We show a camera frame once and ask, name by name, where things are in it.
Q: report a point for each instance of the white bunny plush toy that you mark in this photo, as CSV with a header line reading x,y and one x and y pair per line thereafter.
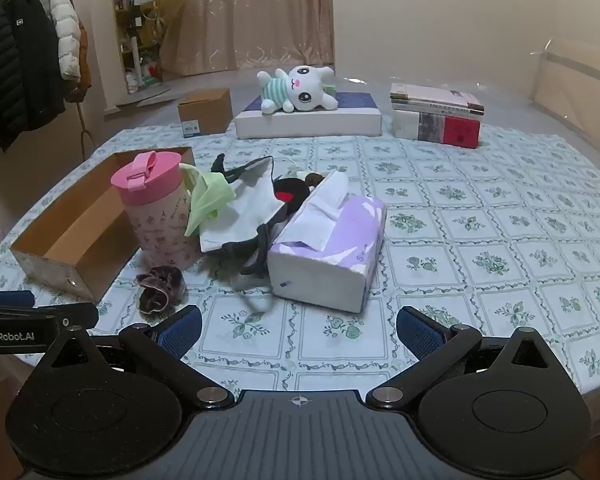
x,y
300,87

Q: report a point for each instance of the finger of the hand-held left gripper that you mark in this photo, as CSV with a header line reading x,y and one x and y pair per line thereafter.
x,y
5,298
75,315

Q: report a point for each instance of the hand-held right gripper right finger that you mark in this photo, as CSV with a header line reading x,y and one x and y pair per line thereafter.
x,y
420,335

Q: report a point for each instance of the small closed cardboard box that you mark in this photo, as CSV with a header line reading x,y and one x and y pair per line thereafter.
x,y
205,112

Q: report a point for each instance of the white puffer jacket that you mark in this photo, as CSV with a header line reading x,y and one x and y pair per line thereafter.
x,y
69,35

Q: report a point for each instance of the gold metal clothes rack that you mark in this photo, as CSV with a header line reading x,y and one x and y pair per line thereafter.
x,y
84,132

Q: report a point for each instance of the wooden bookshelf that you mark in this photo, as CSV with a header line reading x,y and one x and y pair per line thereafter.
x,y
125,10

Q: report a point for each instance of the yellow plastic wrapping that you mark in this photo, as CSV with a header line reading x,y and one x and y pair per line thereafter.
x,y
172,5

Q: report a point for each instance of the small green object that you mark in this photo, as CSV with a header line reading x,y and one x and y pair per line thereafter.
x,y
330,89

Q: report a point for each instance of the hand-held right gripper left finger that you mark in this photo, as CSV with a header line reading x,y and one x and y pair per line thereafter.
x,y
180,332

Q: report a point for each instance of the black jacket white label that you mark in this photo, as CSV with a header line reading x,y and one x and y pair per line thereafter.
x,y
30,60

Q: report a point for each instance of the thin white book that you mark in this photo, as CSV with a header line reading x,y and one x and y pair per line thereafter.
x,y
445,109

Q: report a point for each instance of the brown velvet scrunchie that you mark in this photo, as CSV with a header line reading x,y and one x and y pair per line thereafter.
x,y
155,290

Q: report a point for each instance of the green floral tablecloth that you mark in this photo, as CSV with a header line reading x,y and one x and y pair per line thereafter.
x,y
480,240

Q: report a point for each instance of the purple tissue pack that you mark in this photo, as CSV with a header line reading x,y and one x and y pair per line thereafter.
x,y
330,260

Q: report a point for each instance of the beige patterned curtain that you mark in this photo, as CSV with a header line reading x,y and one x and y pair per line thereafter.
x,y
260,10

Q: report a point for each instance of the small brown fuzzy item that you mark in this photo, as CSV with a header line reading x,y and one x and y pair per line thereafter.
x,y
314,179

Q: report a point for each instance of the light green cloth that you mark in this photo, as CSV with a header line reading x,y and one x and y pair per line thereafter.
x,y
207,195

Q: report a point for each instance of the brown jacket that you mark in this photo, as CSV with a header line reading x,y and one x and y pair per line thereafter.
x,y
83,60

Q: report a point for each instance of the pink lidded cup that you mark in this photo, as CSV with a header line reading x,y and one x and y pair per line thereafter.
x,y
155,230

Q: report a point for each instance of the white flat box blue top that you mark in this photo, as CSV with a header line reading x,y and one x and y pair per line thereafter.
x,y
305,122

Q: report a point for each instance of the plastic wrapped headboard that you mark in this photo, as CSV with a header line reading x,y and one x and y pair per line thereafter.
x,y
580,80

